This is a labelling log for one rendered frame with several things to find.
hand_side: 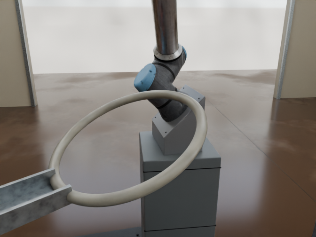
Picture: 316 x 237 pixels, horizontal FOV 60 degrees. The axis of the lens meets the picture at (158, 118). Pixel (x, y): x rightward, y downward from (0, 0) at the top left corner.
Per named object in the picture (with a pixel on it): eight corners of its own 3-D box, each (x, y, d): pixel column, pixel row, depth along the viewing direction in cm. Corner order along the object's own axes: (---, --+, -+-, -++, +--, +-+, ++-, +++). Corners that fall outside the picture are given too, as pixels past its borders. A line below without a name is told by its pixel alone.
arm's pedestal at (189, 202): (134, 234, 204) (130, 128, 176) (200, 229, 209) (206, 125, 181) (137, 297, 157) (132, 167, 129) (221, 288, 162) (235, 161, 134)
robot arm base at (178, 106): (163, 109, 160) (151, 98, 156) (188, 89, 153) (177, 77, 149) (164, 128, 143) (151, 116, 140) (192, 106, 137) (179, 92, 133)
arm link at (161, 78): (149, 109, 147) (126, 87, 140) (163, 86, 155) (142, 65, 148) (167, 104, 135) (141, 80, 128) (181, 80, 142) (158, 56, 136)
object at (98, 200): (104, 251, 55) (98, 243, 53) (29, 161, 90) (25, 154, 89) (244, 115, 76) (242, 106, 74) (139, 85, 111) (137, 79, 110)
